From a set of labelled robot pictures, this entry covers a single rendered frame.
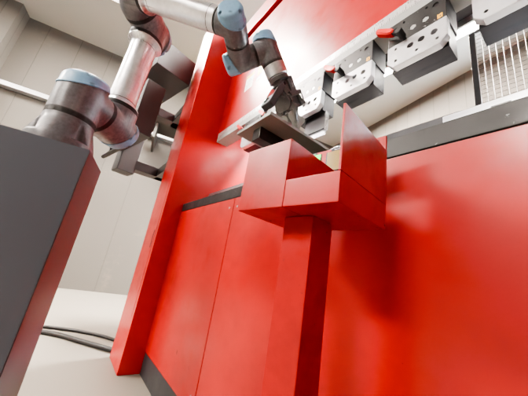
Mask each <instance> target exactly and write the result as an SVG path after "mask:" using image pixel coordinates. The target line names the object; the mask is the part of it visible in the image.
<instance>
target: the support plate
mask: <svg viewBox="0 0 528 396"><path fill-rule="evenodd" d="M259 127H263V128H265V129H267V130H268V131H270V132H272V133H273V134H276V135H277V136H278V137H280V138H282V139H284V140H285V141H286V140H288V139H291V138H292V139H293V140H294V141H296V142H297V143H299V144H300V145H301V146H302V147H303V148H305V149H306V150H308V151H309V152H310V153H312V154H315V153H319V152H324V151H328V150H329V148H327V147H326V146H324V145H323V144H321V143H320V142H318V141H316V140H315V139H313V138H312V137H311V136H309V135H307V134H305V133H304V132H302V131H301V130H300V129H298V128H296V127H295V126H293V125H291V124H290V123H289V122H287V121H286V120H284V119H282V118H281V117H280V116H278V115H276V114H275V113H273V112H269V113H267V114H266V115H264V116H263V117H261V118H260V119H258V120H256V121H254V122H253V123H252V124H250V125H249V126H246V127H245V128H244V129H243V130H240V131H239V132H237V135H238V136H240V137H242V138H244V139H246V140H248V141H250V142H252V143H254V142H253V141H252V137H253V133H254V130H256V129H258V128H259ZM254 144H255V143H254ZM255 145H257V144H255ZM257 146H259V147H261V148H263V147H262V146H260V145H257Z"/></svg>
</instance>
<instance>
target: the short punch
mask: <svg viewBox="0 0 528 396"><path fill-rule="evenodd" d="M328 117H329V113H327V112H326V111H325V112H322V113H321V114H319V115H316V116H314V117H313V118H311V119H308V120H307V121H306V127H305V134H307V135H309V136H311V137H312V138H313V139H315V138H319V137H320V136H323V135H325V132H326V130H328Z"/></svg>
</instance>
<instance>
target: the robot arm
mask: <svg viewBox="0 0 528 396"><path fill-rule="evenodd" d="M119 5H120V8H121V10H122V12H123V14H124V16H125V17H126V19H127V21H128V22H129V24H130V26H131V28H130V31H129V34H128V40H129V43H130V45H129V47H128V49H127V52H126V54H125V57H124V58H123V62H122V64H121V66H120V68H119V71H118V73H117V76H116V77H115V81H114V83H113V85H112V88H111V89H110V87H109V85H108V84H107V83H106V82H105V81H103V80H102V79H100V78H98V77H97V76H95V75H93V74H90V73H89V72H86V71H82V70H79V69H74V68H69V69H65V70H63V71H62V72H61V74H60V76H59V77H58V79H56V83H55V85H54V87H53V90H52V92H51V94H50V96H49V98H48V100H47V102H46V104H45V106H44V108H43V110H42V112H41V114H40V115H39V116H37V117H36V118H35V119H34V120H32V121H31V122H30V123H29V124H28V125H27V126H26V127H25V128H23V130H22V131H26V132H28V133H32V134H37V135H39V136H42V137H45V138H50V139H53V140H56V141H61V142H64V143H67V144H70V145H74V146H78V147H80V148H83V149H88V150H90V151H91V153H92V155H93V156H94V137H96V138H97V139H99V140H100V141H101V142H102V143H103V144H105V145H107V146H108V147H110V148H112V149H125V148H127V147H128V146H131V145H132V144H133V143H134V142H135V141H136V140H137V139H138V137H139V129H138V127H137V125H135V123H136V121H137V118H138V111H137V109H136V106H137V104H138V100H139V98H140V96H141V92H142V90H143V87H144V85H145V81H146V79H147V77H148V74H149V71H150V68H151V67H152V62H153V61H154V58H157V57H161V56H163V55H164V54H165V53H167V52H168V51H169V49H170V48H171V43H172V39H171V34H170V32H169V29H168V27H167V25H166V24H165V22H164V20H163V18H162V17H166V18H168V19H171V20H174V21H177V22H179V23H182V24H186V25H189V26H191V27H194V28H198V29H200V30H203V31H206V32H209V33H211V34H214V35H217V36H220V37H223V38H224V40H225V46H226V49H227V52H226V53H224V54H223V55H222V59H223V63H224V65H225V69H226V71H227V73H228V74H229V76H231V77H233V76H236V75H242V73H245V72H248V71H250V70H252V69H255V68H257V67H260V66H262V68H263V71H264V72H265V74H266V78H267V80H268V82H269V85H270V86H273V88H272V89H271V91H270V92H269V94H268V95H267V97H266V99H265V100H264V101H263V103H262V105H261V108H262V109H263V110H264V111H265V112H266V111H267V110H269V109H271V108H273V107H274V105H275V109H276V110H275V111H276V113H277V115H278V116H280V117H281V118H282V119H284V120H286V121H287V122H289V123H290V124H291V125H293V126H294V127H296V128H298V129H300V127H301V126H302V125H303V124H304V123H305V119H304V118H303V117H302V116H300V115H299V109H298V108H299V107H301V106H302V105H303V104H305V103H306V102H305V100H304V97H303V94H302V91H301V89H300V90H297V89H296V88H295V84H294V82H293V79H292V76H291V75H288V70H287V68H286V66H285V63H284V61H283V58H282V56H281V52H280V50H279V47H278V45H277V40H276V39H275V37H274V35H273V32H272V31H271V30H270V29H262V30H260V31H259V32H256V33H255V34H254V36H253V37H252V43H250V44H249V39H248V30H247V19H246V16H245V14H244V7H243V6H242V4H241V3H240V2H239V1H238V0H224V1H222V2H221V3H220V4H219V5H216V4H214V3H211V2H207V1H204V0H119ZM299 94H301V95H302V99H303V101H302V100H301V97H300V95H299ZM285 113H287V114H286V115H285ZM288 113H289V114H288Z"/></svg>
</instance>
